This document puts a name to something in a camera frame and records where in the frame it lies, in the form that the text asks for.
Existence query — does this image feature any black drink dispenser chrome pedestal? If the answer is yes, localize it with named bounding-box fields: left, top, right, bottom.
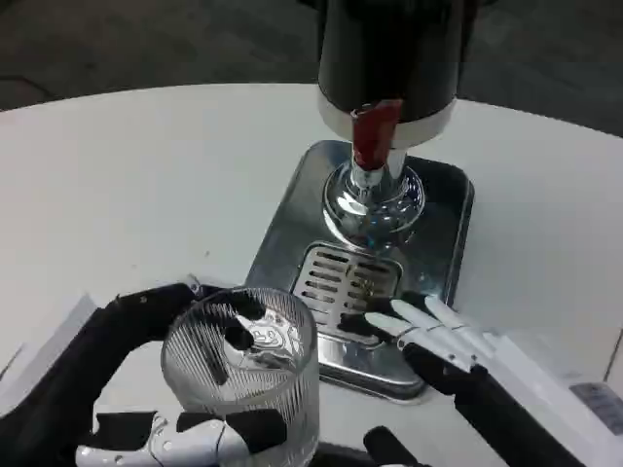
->
left=297, top=0, right=488, bottom=254

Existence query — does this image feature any red tap handle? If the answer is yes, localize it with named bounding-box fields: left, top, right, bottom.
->
left=350, top=98, right=404, bottom=189

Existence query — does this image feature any slotted steel drip grid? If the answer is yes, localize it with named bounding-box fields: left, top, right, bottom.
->
left=291, top=241, right=406, bottom=342

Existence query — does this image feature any clear ribbed glass cup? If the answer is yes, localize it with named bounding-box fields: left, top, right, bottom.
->
left=160, top=286, right=321, bottom=467

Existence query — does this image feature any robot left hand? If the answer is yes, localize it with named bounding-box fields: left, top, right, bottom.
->
left=0, top=280, right=292, bottom=467

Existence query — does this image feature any steel drip tray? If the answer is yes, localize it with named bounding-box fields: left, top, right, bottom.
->
left=244, top=140, right=476, bottom=403

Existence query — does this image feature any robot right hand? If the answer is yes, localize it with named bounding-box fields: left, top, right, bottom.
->
left=339, top=290, right=623, bottom=467

